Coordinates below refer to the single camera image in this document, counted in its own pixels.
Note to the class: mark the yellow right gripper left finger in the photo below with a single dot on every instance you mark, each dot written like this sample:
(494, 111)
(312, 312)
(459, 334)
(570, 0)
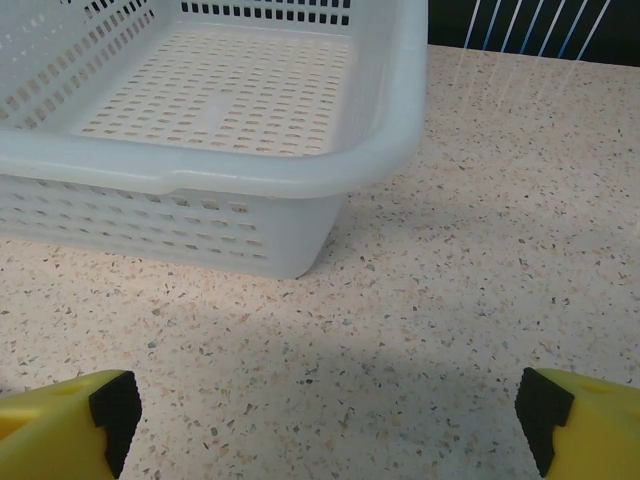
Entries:
(45, 430)

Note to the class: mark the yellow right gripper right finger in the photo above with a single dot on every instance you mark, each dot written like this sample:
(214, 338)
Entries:
(600, 430)

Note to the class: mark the plain white perforated plastic basket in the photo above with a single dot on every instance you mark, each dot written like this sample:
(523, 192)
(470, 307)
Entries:
(250, 170)

